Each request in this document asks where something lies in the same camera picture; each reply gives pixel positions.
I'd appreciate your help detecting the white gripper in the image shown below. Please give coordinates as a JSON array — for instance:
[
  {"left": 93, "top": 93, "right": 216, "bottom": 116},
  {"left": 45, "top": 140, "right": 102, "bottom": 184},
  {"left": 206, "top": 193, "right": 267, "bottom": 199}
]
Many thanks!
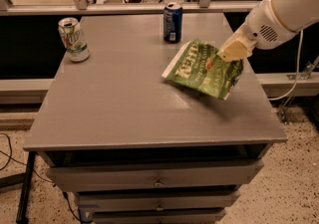
[{"left": 217, "top": 0, "right": 291, "bottom": 62}]

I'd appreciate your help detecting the green jalapeno chip bag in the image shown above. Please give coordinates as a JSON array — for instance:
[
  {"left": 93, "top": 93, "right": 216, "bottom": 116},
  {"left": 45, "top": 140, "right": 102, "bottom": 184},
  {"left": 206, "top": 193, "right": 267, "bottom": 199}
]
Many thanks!
[{"left": 161, "top": 39, "right": 243, "bottom": 101}]

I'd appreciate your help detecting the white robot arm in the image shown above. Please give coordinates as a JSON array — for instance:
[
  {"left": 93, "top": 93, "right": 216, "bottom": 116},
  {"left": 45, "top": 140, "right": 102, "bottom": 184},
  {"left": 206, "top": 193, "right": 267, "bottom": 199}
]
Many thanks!
[{"left": 217, "top": 0, "right": 319, "bottom": 62}]

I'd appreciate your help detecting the blue pepsi can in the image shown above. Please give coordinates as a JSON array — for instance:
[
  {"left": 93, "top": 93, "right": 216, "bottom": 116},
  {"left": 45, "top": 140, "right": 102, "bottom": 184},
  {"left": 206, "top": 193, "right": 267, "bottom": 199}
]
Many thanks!
[{"left": 163, "top": 2, "right": 182, "bottom": 43}]

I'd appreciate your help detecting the white green soda can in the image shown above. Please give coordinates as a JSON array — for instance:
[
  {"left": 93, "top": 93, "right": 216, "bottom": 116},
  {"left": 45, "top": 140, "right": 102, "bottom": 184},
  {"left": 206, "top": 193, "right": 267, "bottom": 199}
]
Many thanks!
[{"left": 58, "top": 17, "right": 90, "bottom": 62}]

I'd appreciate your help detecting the grey bottom drawer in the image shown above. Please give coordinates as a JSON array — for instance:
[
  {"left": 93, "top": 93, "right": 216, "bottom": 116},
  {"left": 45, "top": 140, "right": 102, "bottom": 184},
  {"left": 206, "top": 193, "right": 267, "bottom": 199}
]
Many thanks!
[{"left": 93, "top": 208, "right": 225, "bottom": 224}]

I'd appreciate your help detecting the grey drawer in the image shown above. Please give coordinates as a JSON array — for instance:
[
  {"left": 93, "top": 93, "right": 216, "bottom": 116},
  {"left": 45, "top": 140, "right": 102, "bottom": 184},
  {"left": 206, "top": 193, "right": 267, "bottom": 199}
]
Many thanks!
[
  {"left": 93, "top": 208, "right": 225, "bottom": 224},
  {"left": 47, "top": 160, "right": 263, "bottom": 192},
  {"left": 77, "top": 190, "right": 239, "bottom": 212}
]

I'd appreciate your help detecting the grey middle drawer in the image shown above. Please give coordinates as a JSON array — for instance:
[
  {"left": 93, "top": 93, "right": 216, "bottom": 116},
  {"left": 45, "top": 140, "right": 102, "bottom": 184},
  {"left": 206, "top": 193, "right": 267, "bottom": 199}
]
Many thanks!
[{"left": 77, "top": 190, "right": 239, "bottom": 212}]

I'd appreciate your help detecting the grey top drawer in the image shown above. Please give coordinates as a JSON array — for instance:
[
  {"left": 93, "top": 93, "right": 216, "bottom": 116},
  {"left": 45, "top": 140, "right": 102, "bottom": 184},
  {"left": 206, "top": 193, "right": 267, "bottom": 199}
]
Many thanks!
[{"left": 47, "top": 160, "right": 263, "bottom": 192}]

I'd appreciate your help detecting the black metal stand leg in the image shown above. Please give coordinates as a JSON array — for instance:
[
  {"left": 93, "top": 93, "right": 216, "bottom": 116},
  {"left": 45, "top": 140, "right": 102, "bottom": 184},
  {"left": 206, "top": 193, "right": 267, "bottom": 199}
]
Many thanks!
[{"left": 16, "top": 151, "right": 36, "bottom": 224}]

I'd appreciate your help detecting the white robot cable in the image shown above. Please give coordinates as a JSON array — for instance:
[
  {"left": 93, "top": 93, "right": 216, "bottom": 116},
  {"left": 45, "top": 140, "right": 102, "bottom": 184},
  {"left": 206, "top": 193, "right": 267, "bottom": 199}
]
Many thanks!
[{"left": 268, "top": 29, "right": 305, "bottom": 103}]

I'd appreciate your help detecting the metal floor bracket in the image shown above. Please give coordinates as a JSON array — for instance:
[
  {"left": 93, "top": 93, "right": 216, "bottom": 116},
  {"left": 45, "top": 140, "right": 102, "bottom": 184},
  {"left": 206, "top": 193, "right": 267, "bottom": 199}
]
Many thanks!
[{"left": 277, "top": 56, "right": 319, "bottom": 124}]

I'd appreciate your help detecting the black floor cable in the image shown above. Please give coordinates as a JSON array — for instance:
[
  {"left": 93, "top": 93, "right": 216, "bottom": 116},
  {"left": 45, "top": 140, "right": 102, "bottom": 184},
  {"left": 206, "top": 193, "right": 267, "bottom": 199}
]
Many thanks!
[{"left": 0, "top": 132, "right": 82, "bottom": 222}]

